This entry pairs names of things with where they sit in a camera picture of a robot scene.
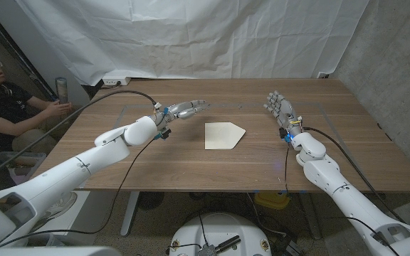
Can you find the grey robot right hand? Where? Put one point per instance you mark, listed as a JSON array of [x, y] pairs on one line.
[[285, 112]]

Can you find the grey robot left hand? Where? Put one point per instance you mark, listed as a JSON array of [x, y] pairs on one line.
[[180, 111]]

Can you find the cream paper envelope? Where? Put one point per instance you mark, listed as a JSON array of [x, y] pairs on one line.
[[223, 137]]

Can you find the tall printed can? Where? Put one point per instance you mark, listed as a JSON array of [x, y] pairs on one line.
[[62, 90]]

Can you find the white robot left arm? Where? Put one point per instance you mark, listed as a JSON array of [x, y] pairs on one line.
[[66, 174]]

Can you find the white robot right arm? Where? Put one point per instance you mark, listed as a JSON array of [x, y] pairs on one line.
[[351, 199]]

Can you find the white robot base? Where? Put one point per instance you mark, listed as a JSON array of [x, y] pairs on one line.
[[223, 227]]

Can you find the white power strip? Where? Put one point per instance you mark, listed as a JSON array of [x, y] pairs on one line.
[[116, 81]]

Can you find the white backdrop sheet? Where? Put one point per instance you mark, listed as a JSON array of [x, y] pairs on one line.
[[190, 35]]

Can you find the yellow plastic object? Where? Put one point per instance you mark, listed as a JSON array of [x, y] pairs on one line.
[[270, 201]]

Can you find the black round floor object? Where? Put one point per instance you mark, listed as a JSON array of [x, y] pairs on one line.
[[151, 200]]

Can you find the white table leg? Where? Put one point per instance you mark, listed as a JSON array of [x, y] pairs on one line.
[[131, 209], [310, 213]]

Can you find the grey floor power strip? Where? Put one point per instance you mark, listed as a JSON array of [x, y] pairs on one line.
[[293, 249]]

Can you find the clear plastic storage bin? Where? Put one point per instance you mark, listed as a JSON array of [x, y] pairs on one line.
[[20, 158]]

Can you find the white robot torso cover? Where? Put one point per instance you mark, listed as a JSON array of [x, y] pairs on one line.
[[48, 251]]

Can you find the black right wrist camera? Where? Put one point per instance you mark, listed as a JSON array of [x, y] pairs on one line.
[[282, 133]]

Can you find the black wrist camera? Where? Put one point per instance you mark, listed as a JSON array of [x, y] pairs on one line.
[[165, 133], [282, 133]]

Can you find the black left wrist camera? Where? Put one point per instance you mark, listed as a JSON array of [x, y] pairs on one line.
[[165, 133]]

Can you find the black diagonal frame pole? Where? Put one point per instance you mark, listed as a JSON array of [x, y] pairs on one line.
[[16, 49]]

